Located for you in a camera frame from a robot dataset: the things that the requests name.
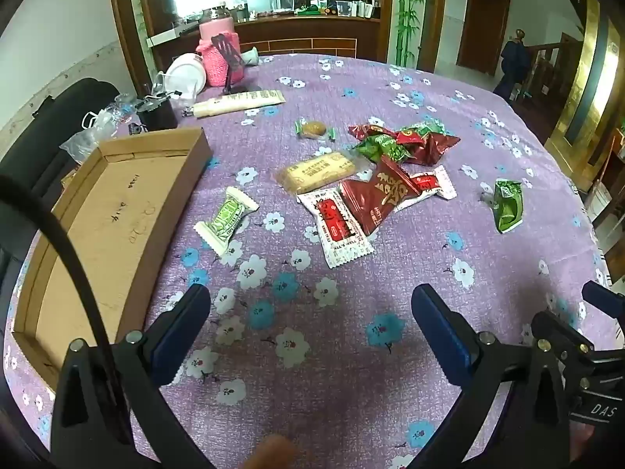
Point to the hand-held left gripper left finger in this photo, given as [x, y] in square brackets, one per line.
[183, 332]

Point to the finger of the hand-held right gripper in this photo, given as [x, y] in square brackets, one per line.
[561, 332]
[603, 298]

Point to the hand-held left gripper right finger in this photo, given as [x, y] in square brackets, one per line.
[439, 334]

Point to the green white snack packet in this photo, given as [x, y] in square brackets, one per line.
[225, 220]

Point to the shallow cardboard box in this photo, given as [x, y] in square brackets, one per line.
[107, 215]

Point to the white red snack packet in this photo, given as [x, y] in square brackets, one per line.
[337, 227]
[429, 183]

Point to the dark red gold-print snack packet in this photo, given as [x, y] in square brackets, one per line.
[373, 195]

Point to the plain red snack packet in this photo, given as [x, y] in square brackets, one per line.
[437, 150]

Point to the red green printed snack packet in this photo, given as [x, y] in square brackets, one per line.
[412, 135]

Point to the clear biscuit packet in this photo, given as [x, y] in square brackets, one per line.
[317, 171]

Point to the round cake packet green ends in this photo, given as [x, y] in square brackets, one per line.
[312, 129]

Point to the person's right hand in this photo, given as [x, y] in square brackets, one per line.
[582, 439]

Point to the person's left hand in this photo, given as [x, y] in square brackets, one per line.
[268, 452]

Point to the purple floral tablecloth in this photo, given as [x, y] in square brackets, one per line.
[342, 303]

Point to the gold framed panel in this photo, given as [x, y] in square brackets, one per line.
[581, 93]

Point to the clear plastic bags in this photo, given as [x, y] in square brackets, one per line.
[93, 137]

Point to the black cylindrical motor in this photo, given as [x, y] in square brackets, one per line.
[156, 115]

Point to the metal nail clippers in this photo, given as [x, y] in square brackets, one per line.
[188, 110]

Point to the cream squeeze tube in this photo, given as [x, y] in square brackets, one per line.
[239, 102]

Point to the wooden stair railing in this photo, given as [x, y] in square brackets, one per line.
[551, 63]

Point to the black leather sofa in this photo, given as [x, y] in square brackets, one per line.
[73, 102]

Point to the white round container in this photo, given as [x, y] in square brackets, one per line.
[185, 75]

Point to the black phone stand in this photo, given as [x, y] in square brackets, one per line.
[234, 68]

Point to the pink knitted bottle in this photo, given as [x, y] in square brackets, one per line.
[219, 58]

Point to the white flat device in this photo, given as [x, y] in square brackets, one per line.
[171, 34]

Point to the brown wooden door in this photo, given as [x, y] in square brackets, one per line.
[483, 24]

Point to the wooden counter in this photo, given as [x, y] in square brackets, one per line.
[302, 34]

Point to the green bamboo wall sticker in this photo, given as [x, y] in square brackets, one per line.
[407, 10]

